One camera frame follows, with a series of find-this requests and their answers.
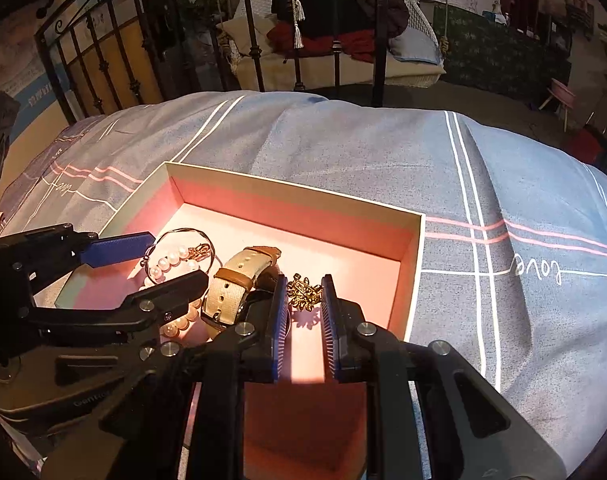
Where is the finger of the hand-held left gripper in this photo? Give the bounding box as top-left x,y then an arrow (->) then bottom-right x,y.
0,223 -> 157,288
18,270 -> 209,337

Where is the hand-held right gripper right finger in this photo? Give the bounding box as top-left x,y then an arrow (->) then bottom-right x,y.
321,274 -> 568,480

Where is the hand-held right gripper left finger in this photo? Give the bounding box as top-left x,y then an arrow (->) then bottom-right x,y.
44,274 -> 290,480

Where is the pearl bracelet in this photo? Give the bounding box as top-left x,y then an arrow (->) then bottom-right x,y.
138,244 -> 205,342

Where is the gold chain brooch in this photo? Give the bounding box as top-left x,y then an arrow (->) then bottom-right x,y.
286,273 -> 324,312

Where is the watch with tan strap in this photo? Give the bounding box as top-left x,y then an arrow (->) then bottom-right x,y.
201,245 -> 284,341

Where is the thin silver bangle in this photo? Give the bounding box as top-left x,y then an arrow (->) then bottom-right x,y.
144,228 -> 224,281

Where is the pink-lined jewelry box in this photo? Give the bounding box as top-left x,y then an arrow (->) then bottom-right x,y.
54,161 -> 427,480

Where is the wooden panel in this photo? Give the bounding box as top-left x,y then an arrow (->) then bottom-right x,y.
66,12 -> 165,113

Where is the beige pillow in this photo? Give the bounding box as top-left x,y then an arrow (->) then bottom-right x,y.
221,14 -> 279,57

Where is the red clothing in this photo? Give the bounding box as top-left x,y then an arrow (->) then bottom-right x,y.
268,22 -> 390,62

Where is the light blue pillow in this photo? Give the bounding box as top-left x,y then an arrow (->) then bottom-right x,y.
388,27 -> 444,66

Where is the red bin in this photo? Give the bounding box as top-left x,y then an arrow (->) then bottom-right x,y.
565,130 -> 605,166

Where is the white wicker swing chair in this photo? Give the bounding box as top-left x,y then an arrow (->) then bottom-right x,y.
218,0 -> 447,88

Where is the black clothing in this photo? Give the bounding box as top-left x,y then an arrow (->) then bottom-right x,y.
271,0 -> 409,41

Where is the green patterned counter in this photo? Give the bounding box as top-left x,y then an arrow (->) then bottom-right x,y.
433,2 -> 573,104

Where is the pink stool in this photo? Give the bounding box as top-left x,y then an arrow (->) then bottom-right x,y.
537,77 -> 577,132

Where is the wall poster with face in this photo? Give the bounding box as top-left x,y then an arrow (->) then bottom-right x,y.
0,25 -> 75,148

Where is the black iron bed frame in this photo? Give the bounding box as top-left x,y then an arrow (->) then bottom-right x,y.
34,0 -> 409,126

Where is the white tassel cord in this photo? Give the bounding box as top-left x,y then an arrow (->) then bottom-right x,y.
286,0 -> 305,51

